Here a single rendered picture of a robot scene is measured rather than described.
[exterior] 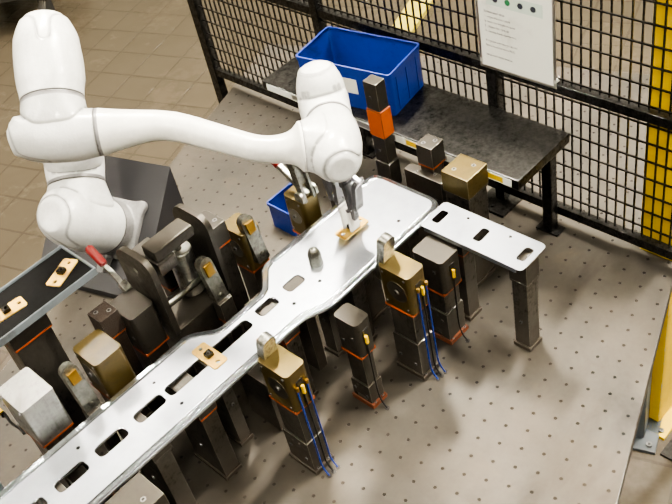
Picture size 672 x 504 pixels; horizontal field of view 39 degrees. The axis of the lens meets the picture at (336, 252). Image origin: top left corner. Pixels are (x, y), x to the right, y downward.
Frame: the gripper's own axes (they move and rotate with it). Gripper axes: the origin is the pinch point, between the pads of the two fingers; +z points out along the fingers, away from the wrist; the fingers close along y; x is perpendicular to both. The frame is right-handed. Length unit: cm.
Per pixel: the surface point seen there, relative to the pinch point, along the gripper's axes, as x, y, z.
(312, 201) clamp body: 0.4, -13.1, 1.6
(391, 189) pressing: 16.9, -2.2, 5.1
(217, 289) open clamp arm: -32.9, -12.0, 2.9
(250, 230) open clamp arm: -18.3, -14.3, -2.8
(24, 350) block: -73, -30, -3
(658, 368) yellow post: 58, 51, 79
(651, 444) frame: 49, 55, 103
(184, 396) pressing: -57, 4, 5
